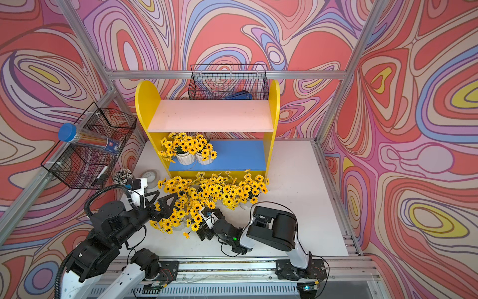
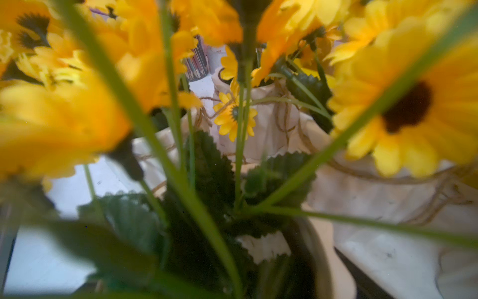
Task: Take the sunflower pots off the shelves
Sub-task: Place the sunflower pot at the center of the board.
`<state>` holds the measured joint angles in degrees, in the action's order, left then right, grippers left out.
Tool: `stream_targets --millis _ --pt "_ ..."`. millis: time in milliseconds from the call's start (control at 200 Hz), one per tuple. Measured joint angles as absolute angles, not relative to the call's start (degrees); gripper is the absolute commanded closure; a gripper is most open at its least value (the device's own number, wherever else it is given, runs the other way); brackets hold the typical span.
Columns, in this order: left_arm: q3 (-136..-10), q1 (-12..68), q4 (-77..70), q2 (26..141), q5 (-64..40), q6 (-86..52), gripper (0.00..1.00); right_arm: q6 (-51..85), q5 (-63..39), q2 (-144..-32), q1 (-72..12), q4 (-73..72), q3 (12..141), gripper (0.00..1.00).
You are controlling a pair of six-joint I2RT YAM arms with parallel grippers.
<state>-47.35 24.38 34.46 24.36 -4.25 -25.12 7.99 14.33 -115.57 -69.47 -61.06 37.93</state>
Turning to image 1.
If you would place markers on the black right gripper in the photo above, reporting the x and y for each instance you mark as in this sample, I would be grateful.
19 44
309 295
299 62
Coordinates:
205 231

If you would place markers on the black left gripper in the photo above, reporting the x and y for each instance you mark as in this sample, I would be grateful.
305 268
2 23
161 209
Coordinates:
165 212

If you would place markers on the sunflower pot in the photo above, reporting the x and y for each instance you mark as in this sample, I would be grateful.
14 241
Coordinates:
207 189
194 217
205 153
182 187
233 195
175 222
178 147
252 186

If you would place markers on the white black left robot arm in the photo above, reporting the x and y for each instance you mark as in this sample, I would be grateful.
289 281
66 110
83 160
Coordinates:
113 225

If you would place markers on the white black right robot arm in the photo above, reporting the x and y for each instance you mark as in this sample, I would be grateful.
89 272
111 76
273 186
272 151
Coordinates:
275 228

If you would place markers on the white tape roll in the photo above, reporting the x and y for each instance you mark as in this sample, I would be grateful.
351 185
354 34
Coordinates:
152 179

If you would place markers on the clear cup of pencils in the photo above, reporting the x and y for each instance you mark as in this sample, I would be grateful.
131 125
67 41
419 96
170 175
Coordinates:
123 176

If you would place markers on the yellow pink blue wooden shelf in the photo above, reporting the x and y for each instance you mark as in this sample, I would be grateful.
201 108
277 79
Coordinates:
160 117

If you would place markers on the clear tube with blue cap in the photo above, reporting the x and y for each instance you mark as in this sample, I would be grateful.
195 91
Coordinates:
70 133

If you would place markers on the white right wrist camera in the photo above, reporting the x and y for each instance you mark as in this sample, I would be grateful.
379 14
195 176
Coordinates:
211 216

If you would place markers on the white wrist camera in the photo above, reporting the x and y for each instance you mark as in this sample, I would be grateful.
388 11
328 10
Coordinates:
211 216
136 189

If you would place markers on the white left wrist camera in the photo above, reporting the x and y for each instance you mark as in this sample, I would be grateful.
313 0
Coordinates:
136 189

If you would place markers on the black wire basket left wall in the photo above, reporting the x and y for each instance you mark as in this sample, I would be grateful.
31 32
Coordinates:
80 167

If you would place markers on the black wire basket wall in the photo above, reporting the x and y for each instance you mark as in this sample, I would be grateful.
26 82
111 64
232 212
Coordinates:
228 82
80 167

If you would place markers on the black wire basket back wall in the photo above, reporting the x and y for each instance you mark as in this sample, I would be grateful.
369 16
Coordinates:
228 82

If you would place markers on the metal base rail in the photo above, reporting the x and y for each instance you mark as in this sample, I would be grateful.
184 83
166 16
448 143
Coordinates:
269 277

